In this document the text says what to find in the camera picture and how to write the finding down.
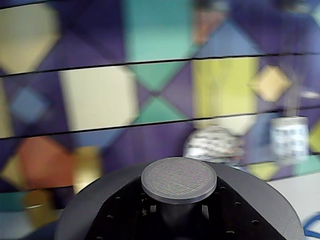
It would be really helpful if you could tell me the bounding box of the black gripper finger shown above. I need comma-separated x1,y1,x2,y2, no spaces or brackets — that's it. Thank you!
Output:
179,177,284,240
87,176,176,240

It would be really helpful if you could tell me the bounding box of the gray pot lid with knob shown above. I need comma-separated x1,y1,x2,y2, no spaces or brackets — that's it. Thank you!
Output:
54,156,305,240

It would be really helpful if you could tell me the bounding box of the white blue patterned cup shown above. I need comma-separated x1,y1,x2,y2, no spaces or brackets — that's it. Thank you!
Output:
270,94,311,161

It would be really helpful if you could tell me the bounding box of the blue toy play kitchen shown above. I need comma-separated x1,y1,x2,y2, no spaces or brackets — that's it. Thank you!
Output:
0,0,320,240

